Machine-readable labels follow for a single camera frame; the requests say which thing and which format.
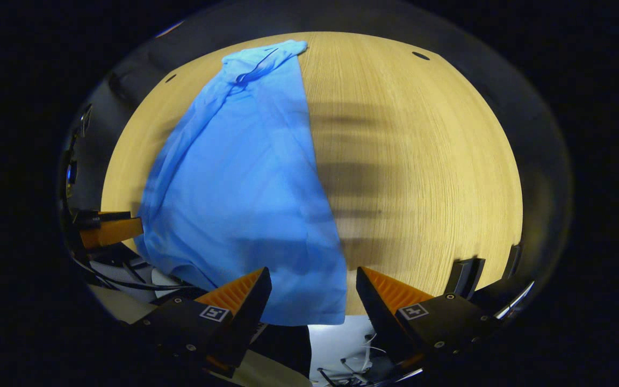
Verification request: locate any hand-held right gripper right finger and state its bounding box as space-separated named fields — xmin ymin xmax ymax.
xmin=356 ymin=266 xmax=502 ymax=377

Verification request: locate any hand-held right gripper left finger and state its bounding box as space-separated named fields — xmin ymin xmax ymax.
xmin=129 ymin=267 xmax=272 ymax=377

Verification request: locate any light blue T-shirt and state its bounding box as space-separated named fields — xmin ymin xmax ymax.
xmin=135 ymin=39 xmax=349 ymax=327

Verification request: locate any black floor cable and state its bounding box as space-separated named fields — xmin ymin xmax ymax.
xmin=71 ymin=257 xmax=198 ymax=292

